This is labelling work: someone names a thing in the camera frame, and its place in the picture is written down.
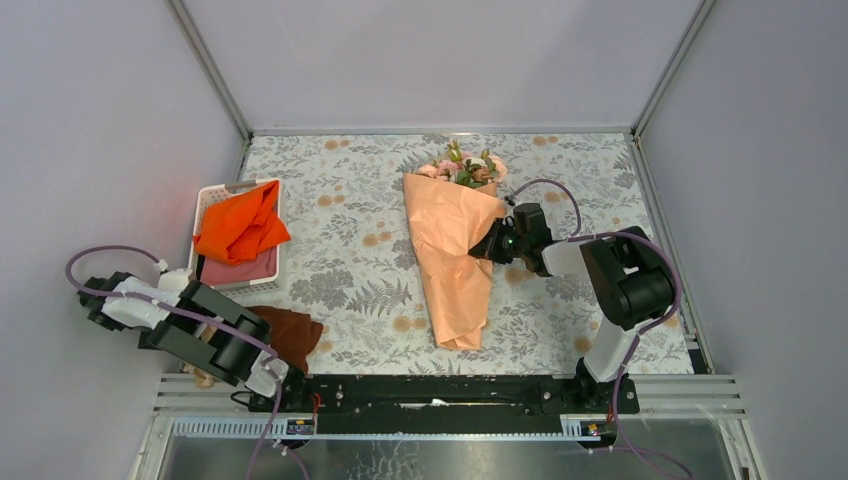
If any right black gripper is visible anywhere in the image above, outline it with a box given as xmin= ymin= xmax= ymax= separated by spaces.
xmin=471 ymin=218 xmax=529 ymax=266

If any beige kraft wrapping paper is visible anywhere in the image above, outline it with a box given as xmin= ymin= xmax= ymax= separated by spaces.
xmin=402 ymin=174 xmax=505 ymax=350

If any pink fake flower bouquet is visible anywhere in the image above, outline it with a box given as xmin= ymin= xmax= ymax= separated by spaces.
xmin=415 ymin=139 xmax=508 ymax=189

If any tan satin ribbon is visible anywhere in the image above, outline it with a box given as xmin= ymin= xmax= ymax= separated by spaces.
xmin=181 ymin=326 xmax=217 ymax=389

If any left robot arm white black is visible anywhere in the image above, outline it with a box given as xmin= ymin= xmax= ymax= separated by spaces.
xmin=72 ymin=271 xmax=311 ymax=411

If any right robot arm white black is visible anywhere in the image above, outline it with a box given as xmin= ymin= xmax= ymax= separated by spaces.
xmin=469 ymin=203 xmax=682 ymax=412

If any white plastic basket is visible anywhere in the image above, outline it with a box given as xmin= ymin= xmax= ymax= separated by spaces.
xmin=188 ymin=178 xmax=288 ymax=295

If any orange cloth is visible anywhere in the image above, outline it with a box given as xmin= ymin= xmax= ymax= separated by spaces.
xmin=193 ymin=180 xmax=291 ymax=266

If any brown cloth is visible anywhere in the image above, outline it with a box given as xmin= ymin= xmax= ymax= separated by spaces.
xmin=248 ymin=306 xmax=324 ymax=373

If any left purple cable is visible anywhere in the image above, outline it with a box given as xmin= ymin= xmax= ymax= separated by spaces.
xmin=64 ymin=245 xmax=286 ymax=480

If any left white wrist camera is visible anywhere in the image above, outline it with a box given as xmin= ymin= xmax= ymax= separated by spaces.
xmin=155 ymin=259 xmax=195 ymax=293

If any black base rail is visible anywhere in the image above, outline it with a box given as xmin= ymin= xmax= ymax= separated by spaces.
xmin=232 ymin=374 xmax=640 ymax=435

